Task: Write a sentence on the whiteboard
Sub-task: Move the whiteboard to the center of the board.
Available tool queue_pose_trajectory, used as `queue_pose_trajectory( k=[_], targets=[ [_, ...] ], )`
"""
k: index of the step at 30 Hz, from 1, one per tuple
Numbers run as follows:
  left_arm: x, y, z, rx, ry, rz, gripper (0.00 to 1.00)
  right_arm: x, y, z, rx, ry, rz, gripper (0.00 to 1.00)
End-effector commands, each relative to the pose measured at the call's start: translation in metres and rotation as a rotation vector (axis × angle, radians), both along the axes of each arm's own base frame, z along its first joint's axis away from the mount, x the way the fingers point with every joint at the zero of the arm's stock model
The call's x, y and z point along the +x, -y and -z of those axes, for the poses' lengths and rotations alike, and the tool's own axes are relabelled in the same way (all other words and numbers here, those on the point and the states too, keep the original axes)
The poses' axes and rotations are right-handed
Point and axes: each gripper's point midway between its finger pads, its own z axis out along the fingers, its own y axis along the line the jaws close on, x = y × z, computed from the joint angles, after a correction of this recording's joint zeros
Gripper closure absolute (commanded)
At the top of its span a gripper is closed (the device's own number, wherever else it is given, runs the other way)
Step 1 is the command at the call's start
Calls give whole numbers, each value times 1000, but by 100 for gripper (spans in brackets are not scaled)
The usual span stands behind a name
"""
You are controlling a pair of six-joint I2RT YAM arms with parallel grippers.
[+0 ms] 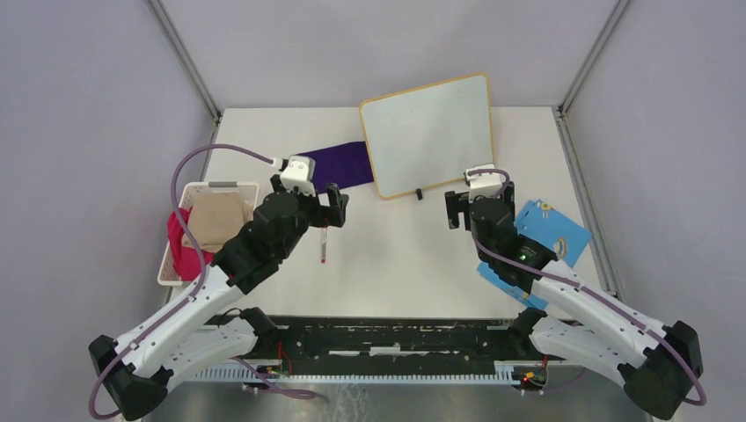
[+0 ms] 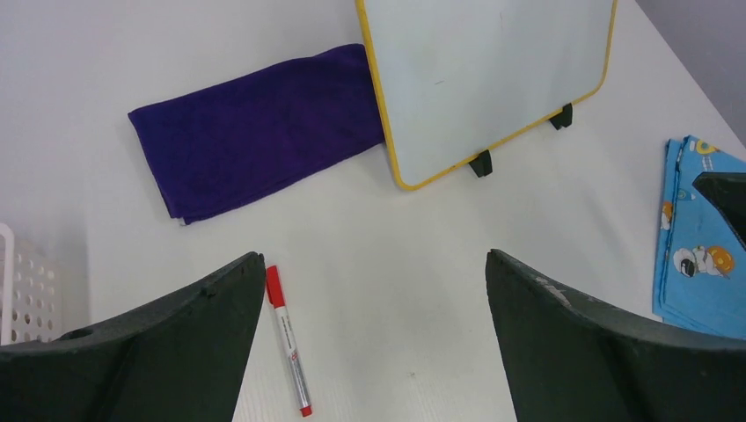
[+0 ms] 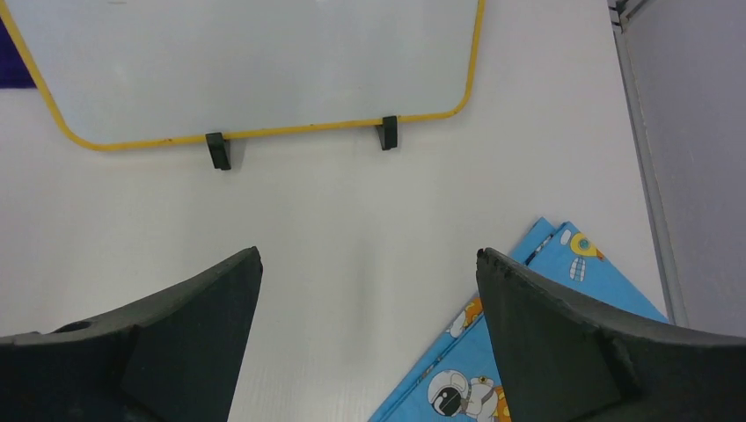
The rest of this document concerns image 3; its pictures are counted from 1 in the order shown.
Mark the yellow framed whiteboard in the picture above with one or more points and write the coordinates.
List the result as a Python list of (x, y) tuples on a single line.
[(119, 75)]

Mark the black whiteboard right foot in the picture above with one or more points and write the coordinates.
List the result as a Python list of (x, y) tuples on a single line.
[(388, 132)]

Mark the black whiteboard foot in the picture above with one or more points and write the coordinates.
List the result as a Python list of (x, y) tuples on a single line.
[(388, 132), (219, 150)]

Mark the blue cartoon astronaut cloth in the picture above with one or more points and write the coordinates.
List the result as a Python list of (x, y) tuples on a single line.
[(457, 379)]

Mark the black whiteboard left foot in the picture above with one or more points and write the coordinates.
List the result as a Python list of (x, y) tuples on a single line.
[(219, 150)]

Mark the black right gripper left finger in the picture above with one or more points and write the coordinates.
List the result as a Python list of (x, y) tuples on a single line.
[(171, 356)]

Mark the purple cloth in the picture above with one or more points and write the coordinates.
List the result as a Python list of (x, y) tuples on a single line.
[(14, 74)]

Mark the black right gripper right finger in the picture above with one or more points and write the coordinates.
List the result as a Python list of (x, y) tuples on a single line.
[(564, 356)]

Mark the aluminium right corner post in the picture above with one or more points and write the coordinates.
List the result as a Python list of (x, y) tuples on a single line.
[(621, 14)]

